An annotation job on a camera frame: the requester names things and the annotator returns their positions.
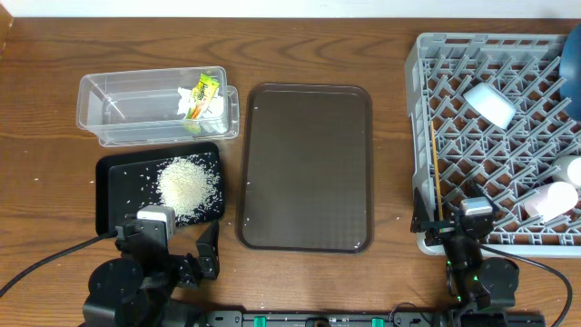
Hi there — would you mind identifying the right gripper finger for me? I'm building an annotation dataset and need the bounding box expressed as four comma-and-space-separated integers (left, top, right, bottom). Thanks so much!
469, 180, 499, 212
410, 188, 431, 233

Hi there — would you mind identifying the wooden chopstick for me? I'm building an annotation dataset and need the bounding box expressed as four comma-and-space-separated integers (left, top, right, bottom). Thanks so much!
430, 120, 444, 220

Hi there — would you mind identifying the white cup pink inside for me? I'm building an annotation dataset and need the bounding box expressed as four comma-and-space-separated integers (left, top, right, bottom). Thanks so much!
524, 182, 578, 222

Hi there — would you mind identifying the white cup green inside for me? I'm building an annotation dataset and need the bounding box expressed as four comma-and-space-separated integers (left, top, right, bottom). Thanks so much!
552, 155, 581, 189

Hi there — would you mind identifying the light blue rice bowl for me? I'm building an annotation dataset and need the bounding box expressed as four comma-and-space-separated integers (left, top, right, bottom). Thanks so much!
463, 83, 517, 129

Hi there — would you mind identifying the white tissue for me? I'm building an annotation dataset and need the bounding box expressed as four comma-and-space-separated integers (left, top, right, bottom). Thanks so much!
177, 87, 224, 119

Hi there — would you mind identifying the blue plate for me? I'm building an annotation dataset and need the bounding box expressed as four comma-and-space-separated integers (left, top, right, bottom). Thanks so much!
559, 25, 581, 122

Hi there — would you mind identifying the yellow snack wrapper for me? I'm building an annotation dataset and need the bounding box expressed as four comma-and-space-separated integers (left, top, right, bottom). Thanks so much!
183, 74, 221, 134

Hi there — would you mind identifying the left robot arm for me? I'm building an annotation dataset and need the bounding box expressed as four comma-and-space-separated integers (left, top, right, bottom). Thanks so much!
83, 218, 220, 327

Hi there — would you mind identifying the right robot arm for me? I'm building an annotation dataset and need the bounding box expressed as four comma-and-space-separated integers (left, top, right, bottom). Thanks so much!
410, 184, 519, 326

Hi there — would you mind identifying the grey dishwasher rack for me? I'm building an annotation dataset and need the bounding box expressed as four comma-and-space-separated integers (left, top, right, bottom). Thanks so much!
404, 33, 580, 258

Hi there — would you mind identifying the spilled rice pile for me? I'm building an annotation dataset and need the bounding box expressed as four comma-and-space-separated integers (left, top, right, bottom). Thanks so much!
124, 154, 223, 223

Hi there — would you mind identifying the black tray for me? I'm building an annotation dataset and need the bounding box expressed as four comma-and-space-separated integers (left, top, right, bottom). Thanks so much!
95, 143, 225, 234

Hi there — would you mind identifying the brown serving tray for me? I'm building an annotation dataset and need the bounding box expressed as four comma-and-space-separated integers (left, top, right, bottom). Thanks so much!
236, 83, 374, 254

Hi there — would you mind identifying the clear plastic bin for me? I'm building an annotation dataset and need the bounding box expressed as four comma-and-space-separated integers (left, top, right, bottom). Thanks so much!
76, 66, 240, 147

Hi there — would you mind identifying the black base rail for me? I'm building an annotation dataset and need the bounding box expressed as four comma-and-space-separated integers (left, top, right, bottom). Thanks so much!
196, 309, 546, 327

